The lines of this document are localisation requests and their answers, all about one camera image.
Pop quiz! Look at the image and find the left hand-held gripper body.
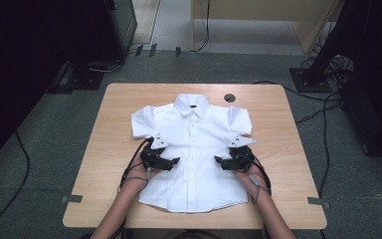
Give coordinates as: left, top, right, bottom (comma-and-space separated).
139, 132, 172, 171

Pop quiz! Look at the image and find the dark equipment box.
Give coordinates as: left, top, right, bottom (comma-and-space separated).
339, 0, 382, 159

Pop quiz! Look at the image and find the dark cabinet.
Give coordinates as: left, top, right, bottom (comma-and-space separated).
104, 0, 139, 62

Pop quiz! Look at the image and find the white floor cable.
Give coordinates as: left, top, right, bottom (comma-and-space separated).
89, 59, 126, 74

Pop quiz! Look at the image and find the white short-sleeved shirt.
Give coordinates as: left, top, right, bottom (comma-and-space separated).
130, 93, 254, 214

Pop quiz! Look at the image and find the black curtain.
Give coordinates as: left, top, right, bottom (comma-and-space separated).
0, 0, 113, 173

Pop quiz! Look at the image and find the grey floor tape piece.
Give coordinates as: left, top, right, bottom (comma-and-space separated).
60, 194, 84, 204
306, 196, 331, 210

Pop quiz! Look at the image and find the person's left hand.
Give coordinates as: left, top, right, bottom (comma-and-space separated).
123, 161, 162, 195

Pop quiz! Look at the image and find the black floor cable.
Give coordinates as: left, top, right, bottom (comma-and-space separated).
317, 92, 332, 239
294, 102, 343, 125
0, 130, 31, 237

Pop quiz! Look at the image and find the person's right hand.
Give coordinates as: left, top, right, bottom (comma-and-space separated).
234, 163, 271, 199

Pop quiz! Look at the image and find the black stand with square base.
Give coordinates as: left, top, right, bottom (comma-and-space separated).
63, 49, 105, 91

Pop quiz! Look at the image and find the black hanging cable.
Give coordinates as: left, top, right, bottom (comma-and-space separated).
194, 0, 212, 53

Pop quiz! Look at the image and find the left hand-held gripper cable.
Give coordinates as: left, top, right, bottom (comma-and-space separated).
107, 136, 155, 239

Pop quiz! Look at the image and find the black stand with cable bundle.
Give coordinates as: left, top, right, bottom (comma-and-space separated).
288, 0, 371, 94

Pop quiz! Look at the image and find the light wooden desk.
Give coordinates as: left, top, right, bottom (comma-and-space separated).
190, 0, 343, 56

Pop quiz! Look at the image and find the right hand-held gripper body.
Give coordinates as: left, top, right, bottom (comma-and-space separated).
227, 133, 257, 173

